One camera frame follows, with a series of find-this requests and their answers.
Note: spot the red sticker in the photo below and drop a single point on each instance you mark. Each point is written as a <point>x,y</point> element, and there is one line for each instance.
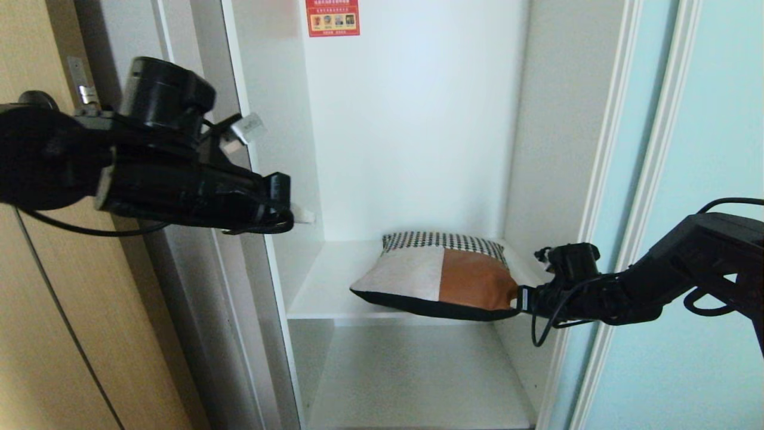
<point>332,17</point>

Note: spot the white wardrobe shelf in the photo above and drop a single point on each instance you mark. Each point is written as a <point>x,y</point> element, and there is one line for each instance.
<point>334,280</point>

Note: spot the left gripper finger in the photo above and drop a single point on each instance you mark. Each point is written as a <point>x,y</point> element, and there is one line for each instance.
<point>303,215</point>

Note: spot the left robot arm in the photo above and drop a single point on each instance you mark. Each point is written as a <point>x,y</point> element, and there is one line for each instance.
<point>42,155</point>

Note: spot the metal door hinge plate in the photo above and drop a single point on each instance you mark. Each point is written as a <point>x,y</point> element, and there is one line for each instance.
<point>83,83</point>

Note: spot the light wooden door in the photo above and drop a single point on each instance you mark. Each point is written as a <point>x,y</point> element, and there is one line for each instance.
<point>42,322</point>

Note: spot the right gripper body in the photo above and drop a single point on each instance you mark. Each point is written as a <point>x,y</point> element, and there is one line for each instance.
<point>540,298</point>

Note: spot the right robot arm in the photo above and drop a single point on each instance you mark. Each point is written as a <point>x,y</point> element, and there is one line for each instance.
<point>698,257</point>

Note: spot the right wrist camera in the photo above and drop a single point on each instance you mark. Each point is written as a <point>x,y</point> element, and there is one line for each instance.
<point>574,258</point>

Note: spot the pale blue sliding wardrobe door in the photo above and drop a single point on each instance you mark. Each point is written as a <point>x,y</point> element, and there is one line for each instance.
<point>686,119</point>

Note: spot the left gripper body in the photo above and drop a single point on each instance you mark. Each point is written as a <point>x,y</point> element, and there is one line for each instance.
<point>179,188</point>

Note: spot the patchwork cushion white brown black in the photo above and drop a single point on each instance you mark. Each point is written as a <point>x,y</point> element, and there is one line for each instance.
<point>441,278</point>

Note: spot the white wardrobe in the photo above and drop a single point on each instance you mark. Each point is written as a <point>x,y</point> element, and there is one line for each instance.
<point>406,149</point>

